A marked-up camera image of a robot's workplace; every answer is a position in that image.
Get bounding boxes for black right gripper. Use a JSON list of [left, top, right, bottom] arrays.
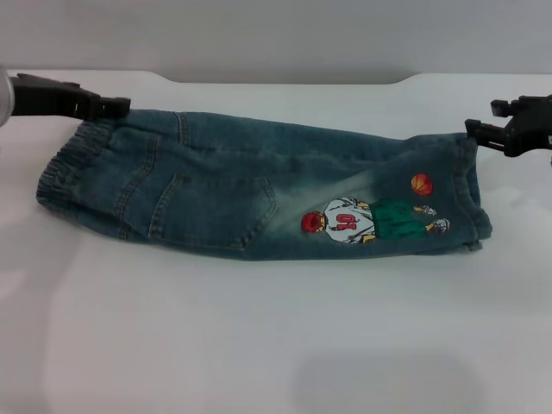
[[464, 91, 552, 159]]

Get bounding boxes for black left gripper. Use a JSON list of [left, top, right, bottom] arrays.
[[10, 72, 132, 121]]

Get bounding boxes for blue denim shorts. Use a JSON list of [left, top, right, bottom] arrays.
[[34, 107, 495, 263]]

